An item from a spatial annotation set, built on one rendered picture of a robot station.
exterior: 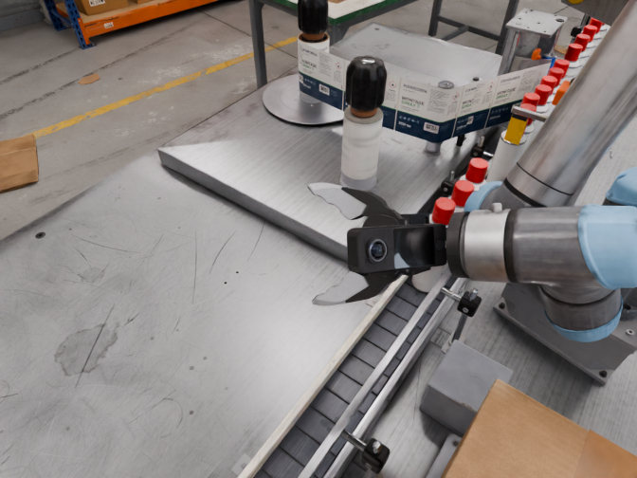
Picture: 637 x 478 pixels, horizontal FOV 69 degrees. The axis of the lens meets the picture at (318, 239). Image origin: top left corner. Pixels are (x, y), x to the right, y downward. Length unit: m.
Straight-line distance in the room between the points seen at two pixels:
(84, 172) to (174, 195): 1.73
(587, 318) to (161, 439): 0.63
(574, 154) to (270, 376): 0.58
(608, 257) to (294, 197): 0.75
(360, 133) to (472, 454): 0.69
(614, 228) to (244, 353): 0.63
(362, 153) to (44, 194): 2.11
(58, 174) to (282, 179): 2.00
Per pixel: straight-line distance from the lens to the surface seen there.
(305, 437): 0.75
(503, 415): 0.53
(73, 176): 2.91
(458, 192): 0.81
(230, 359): 0.87
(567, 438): 0.55
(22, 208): 2.82
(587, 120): 0.58
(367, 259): 0.45
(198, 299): 0.97
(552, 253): 0.46
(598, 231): 0.46
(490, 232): 0.47
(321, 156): 1.20
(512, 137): 0.99
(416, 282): 0.89
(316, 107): 1.39
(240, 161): 1.20
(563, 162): 0.59
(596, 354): 0.93
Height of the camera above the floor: 1.58
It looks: 46 degrees down
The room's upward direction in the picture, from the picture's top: straight up
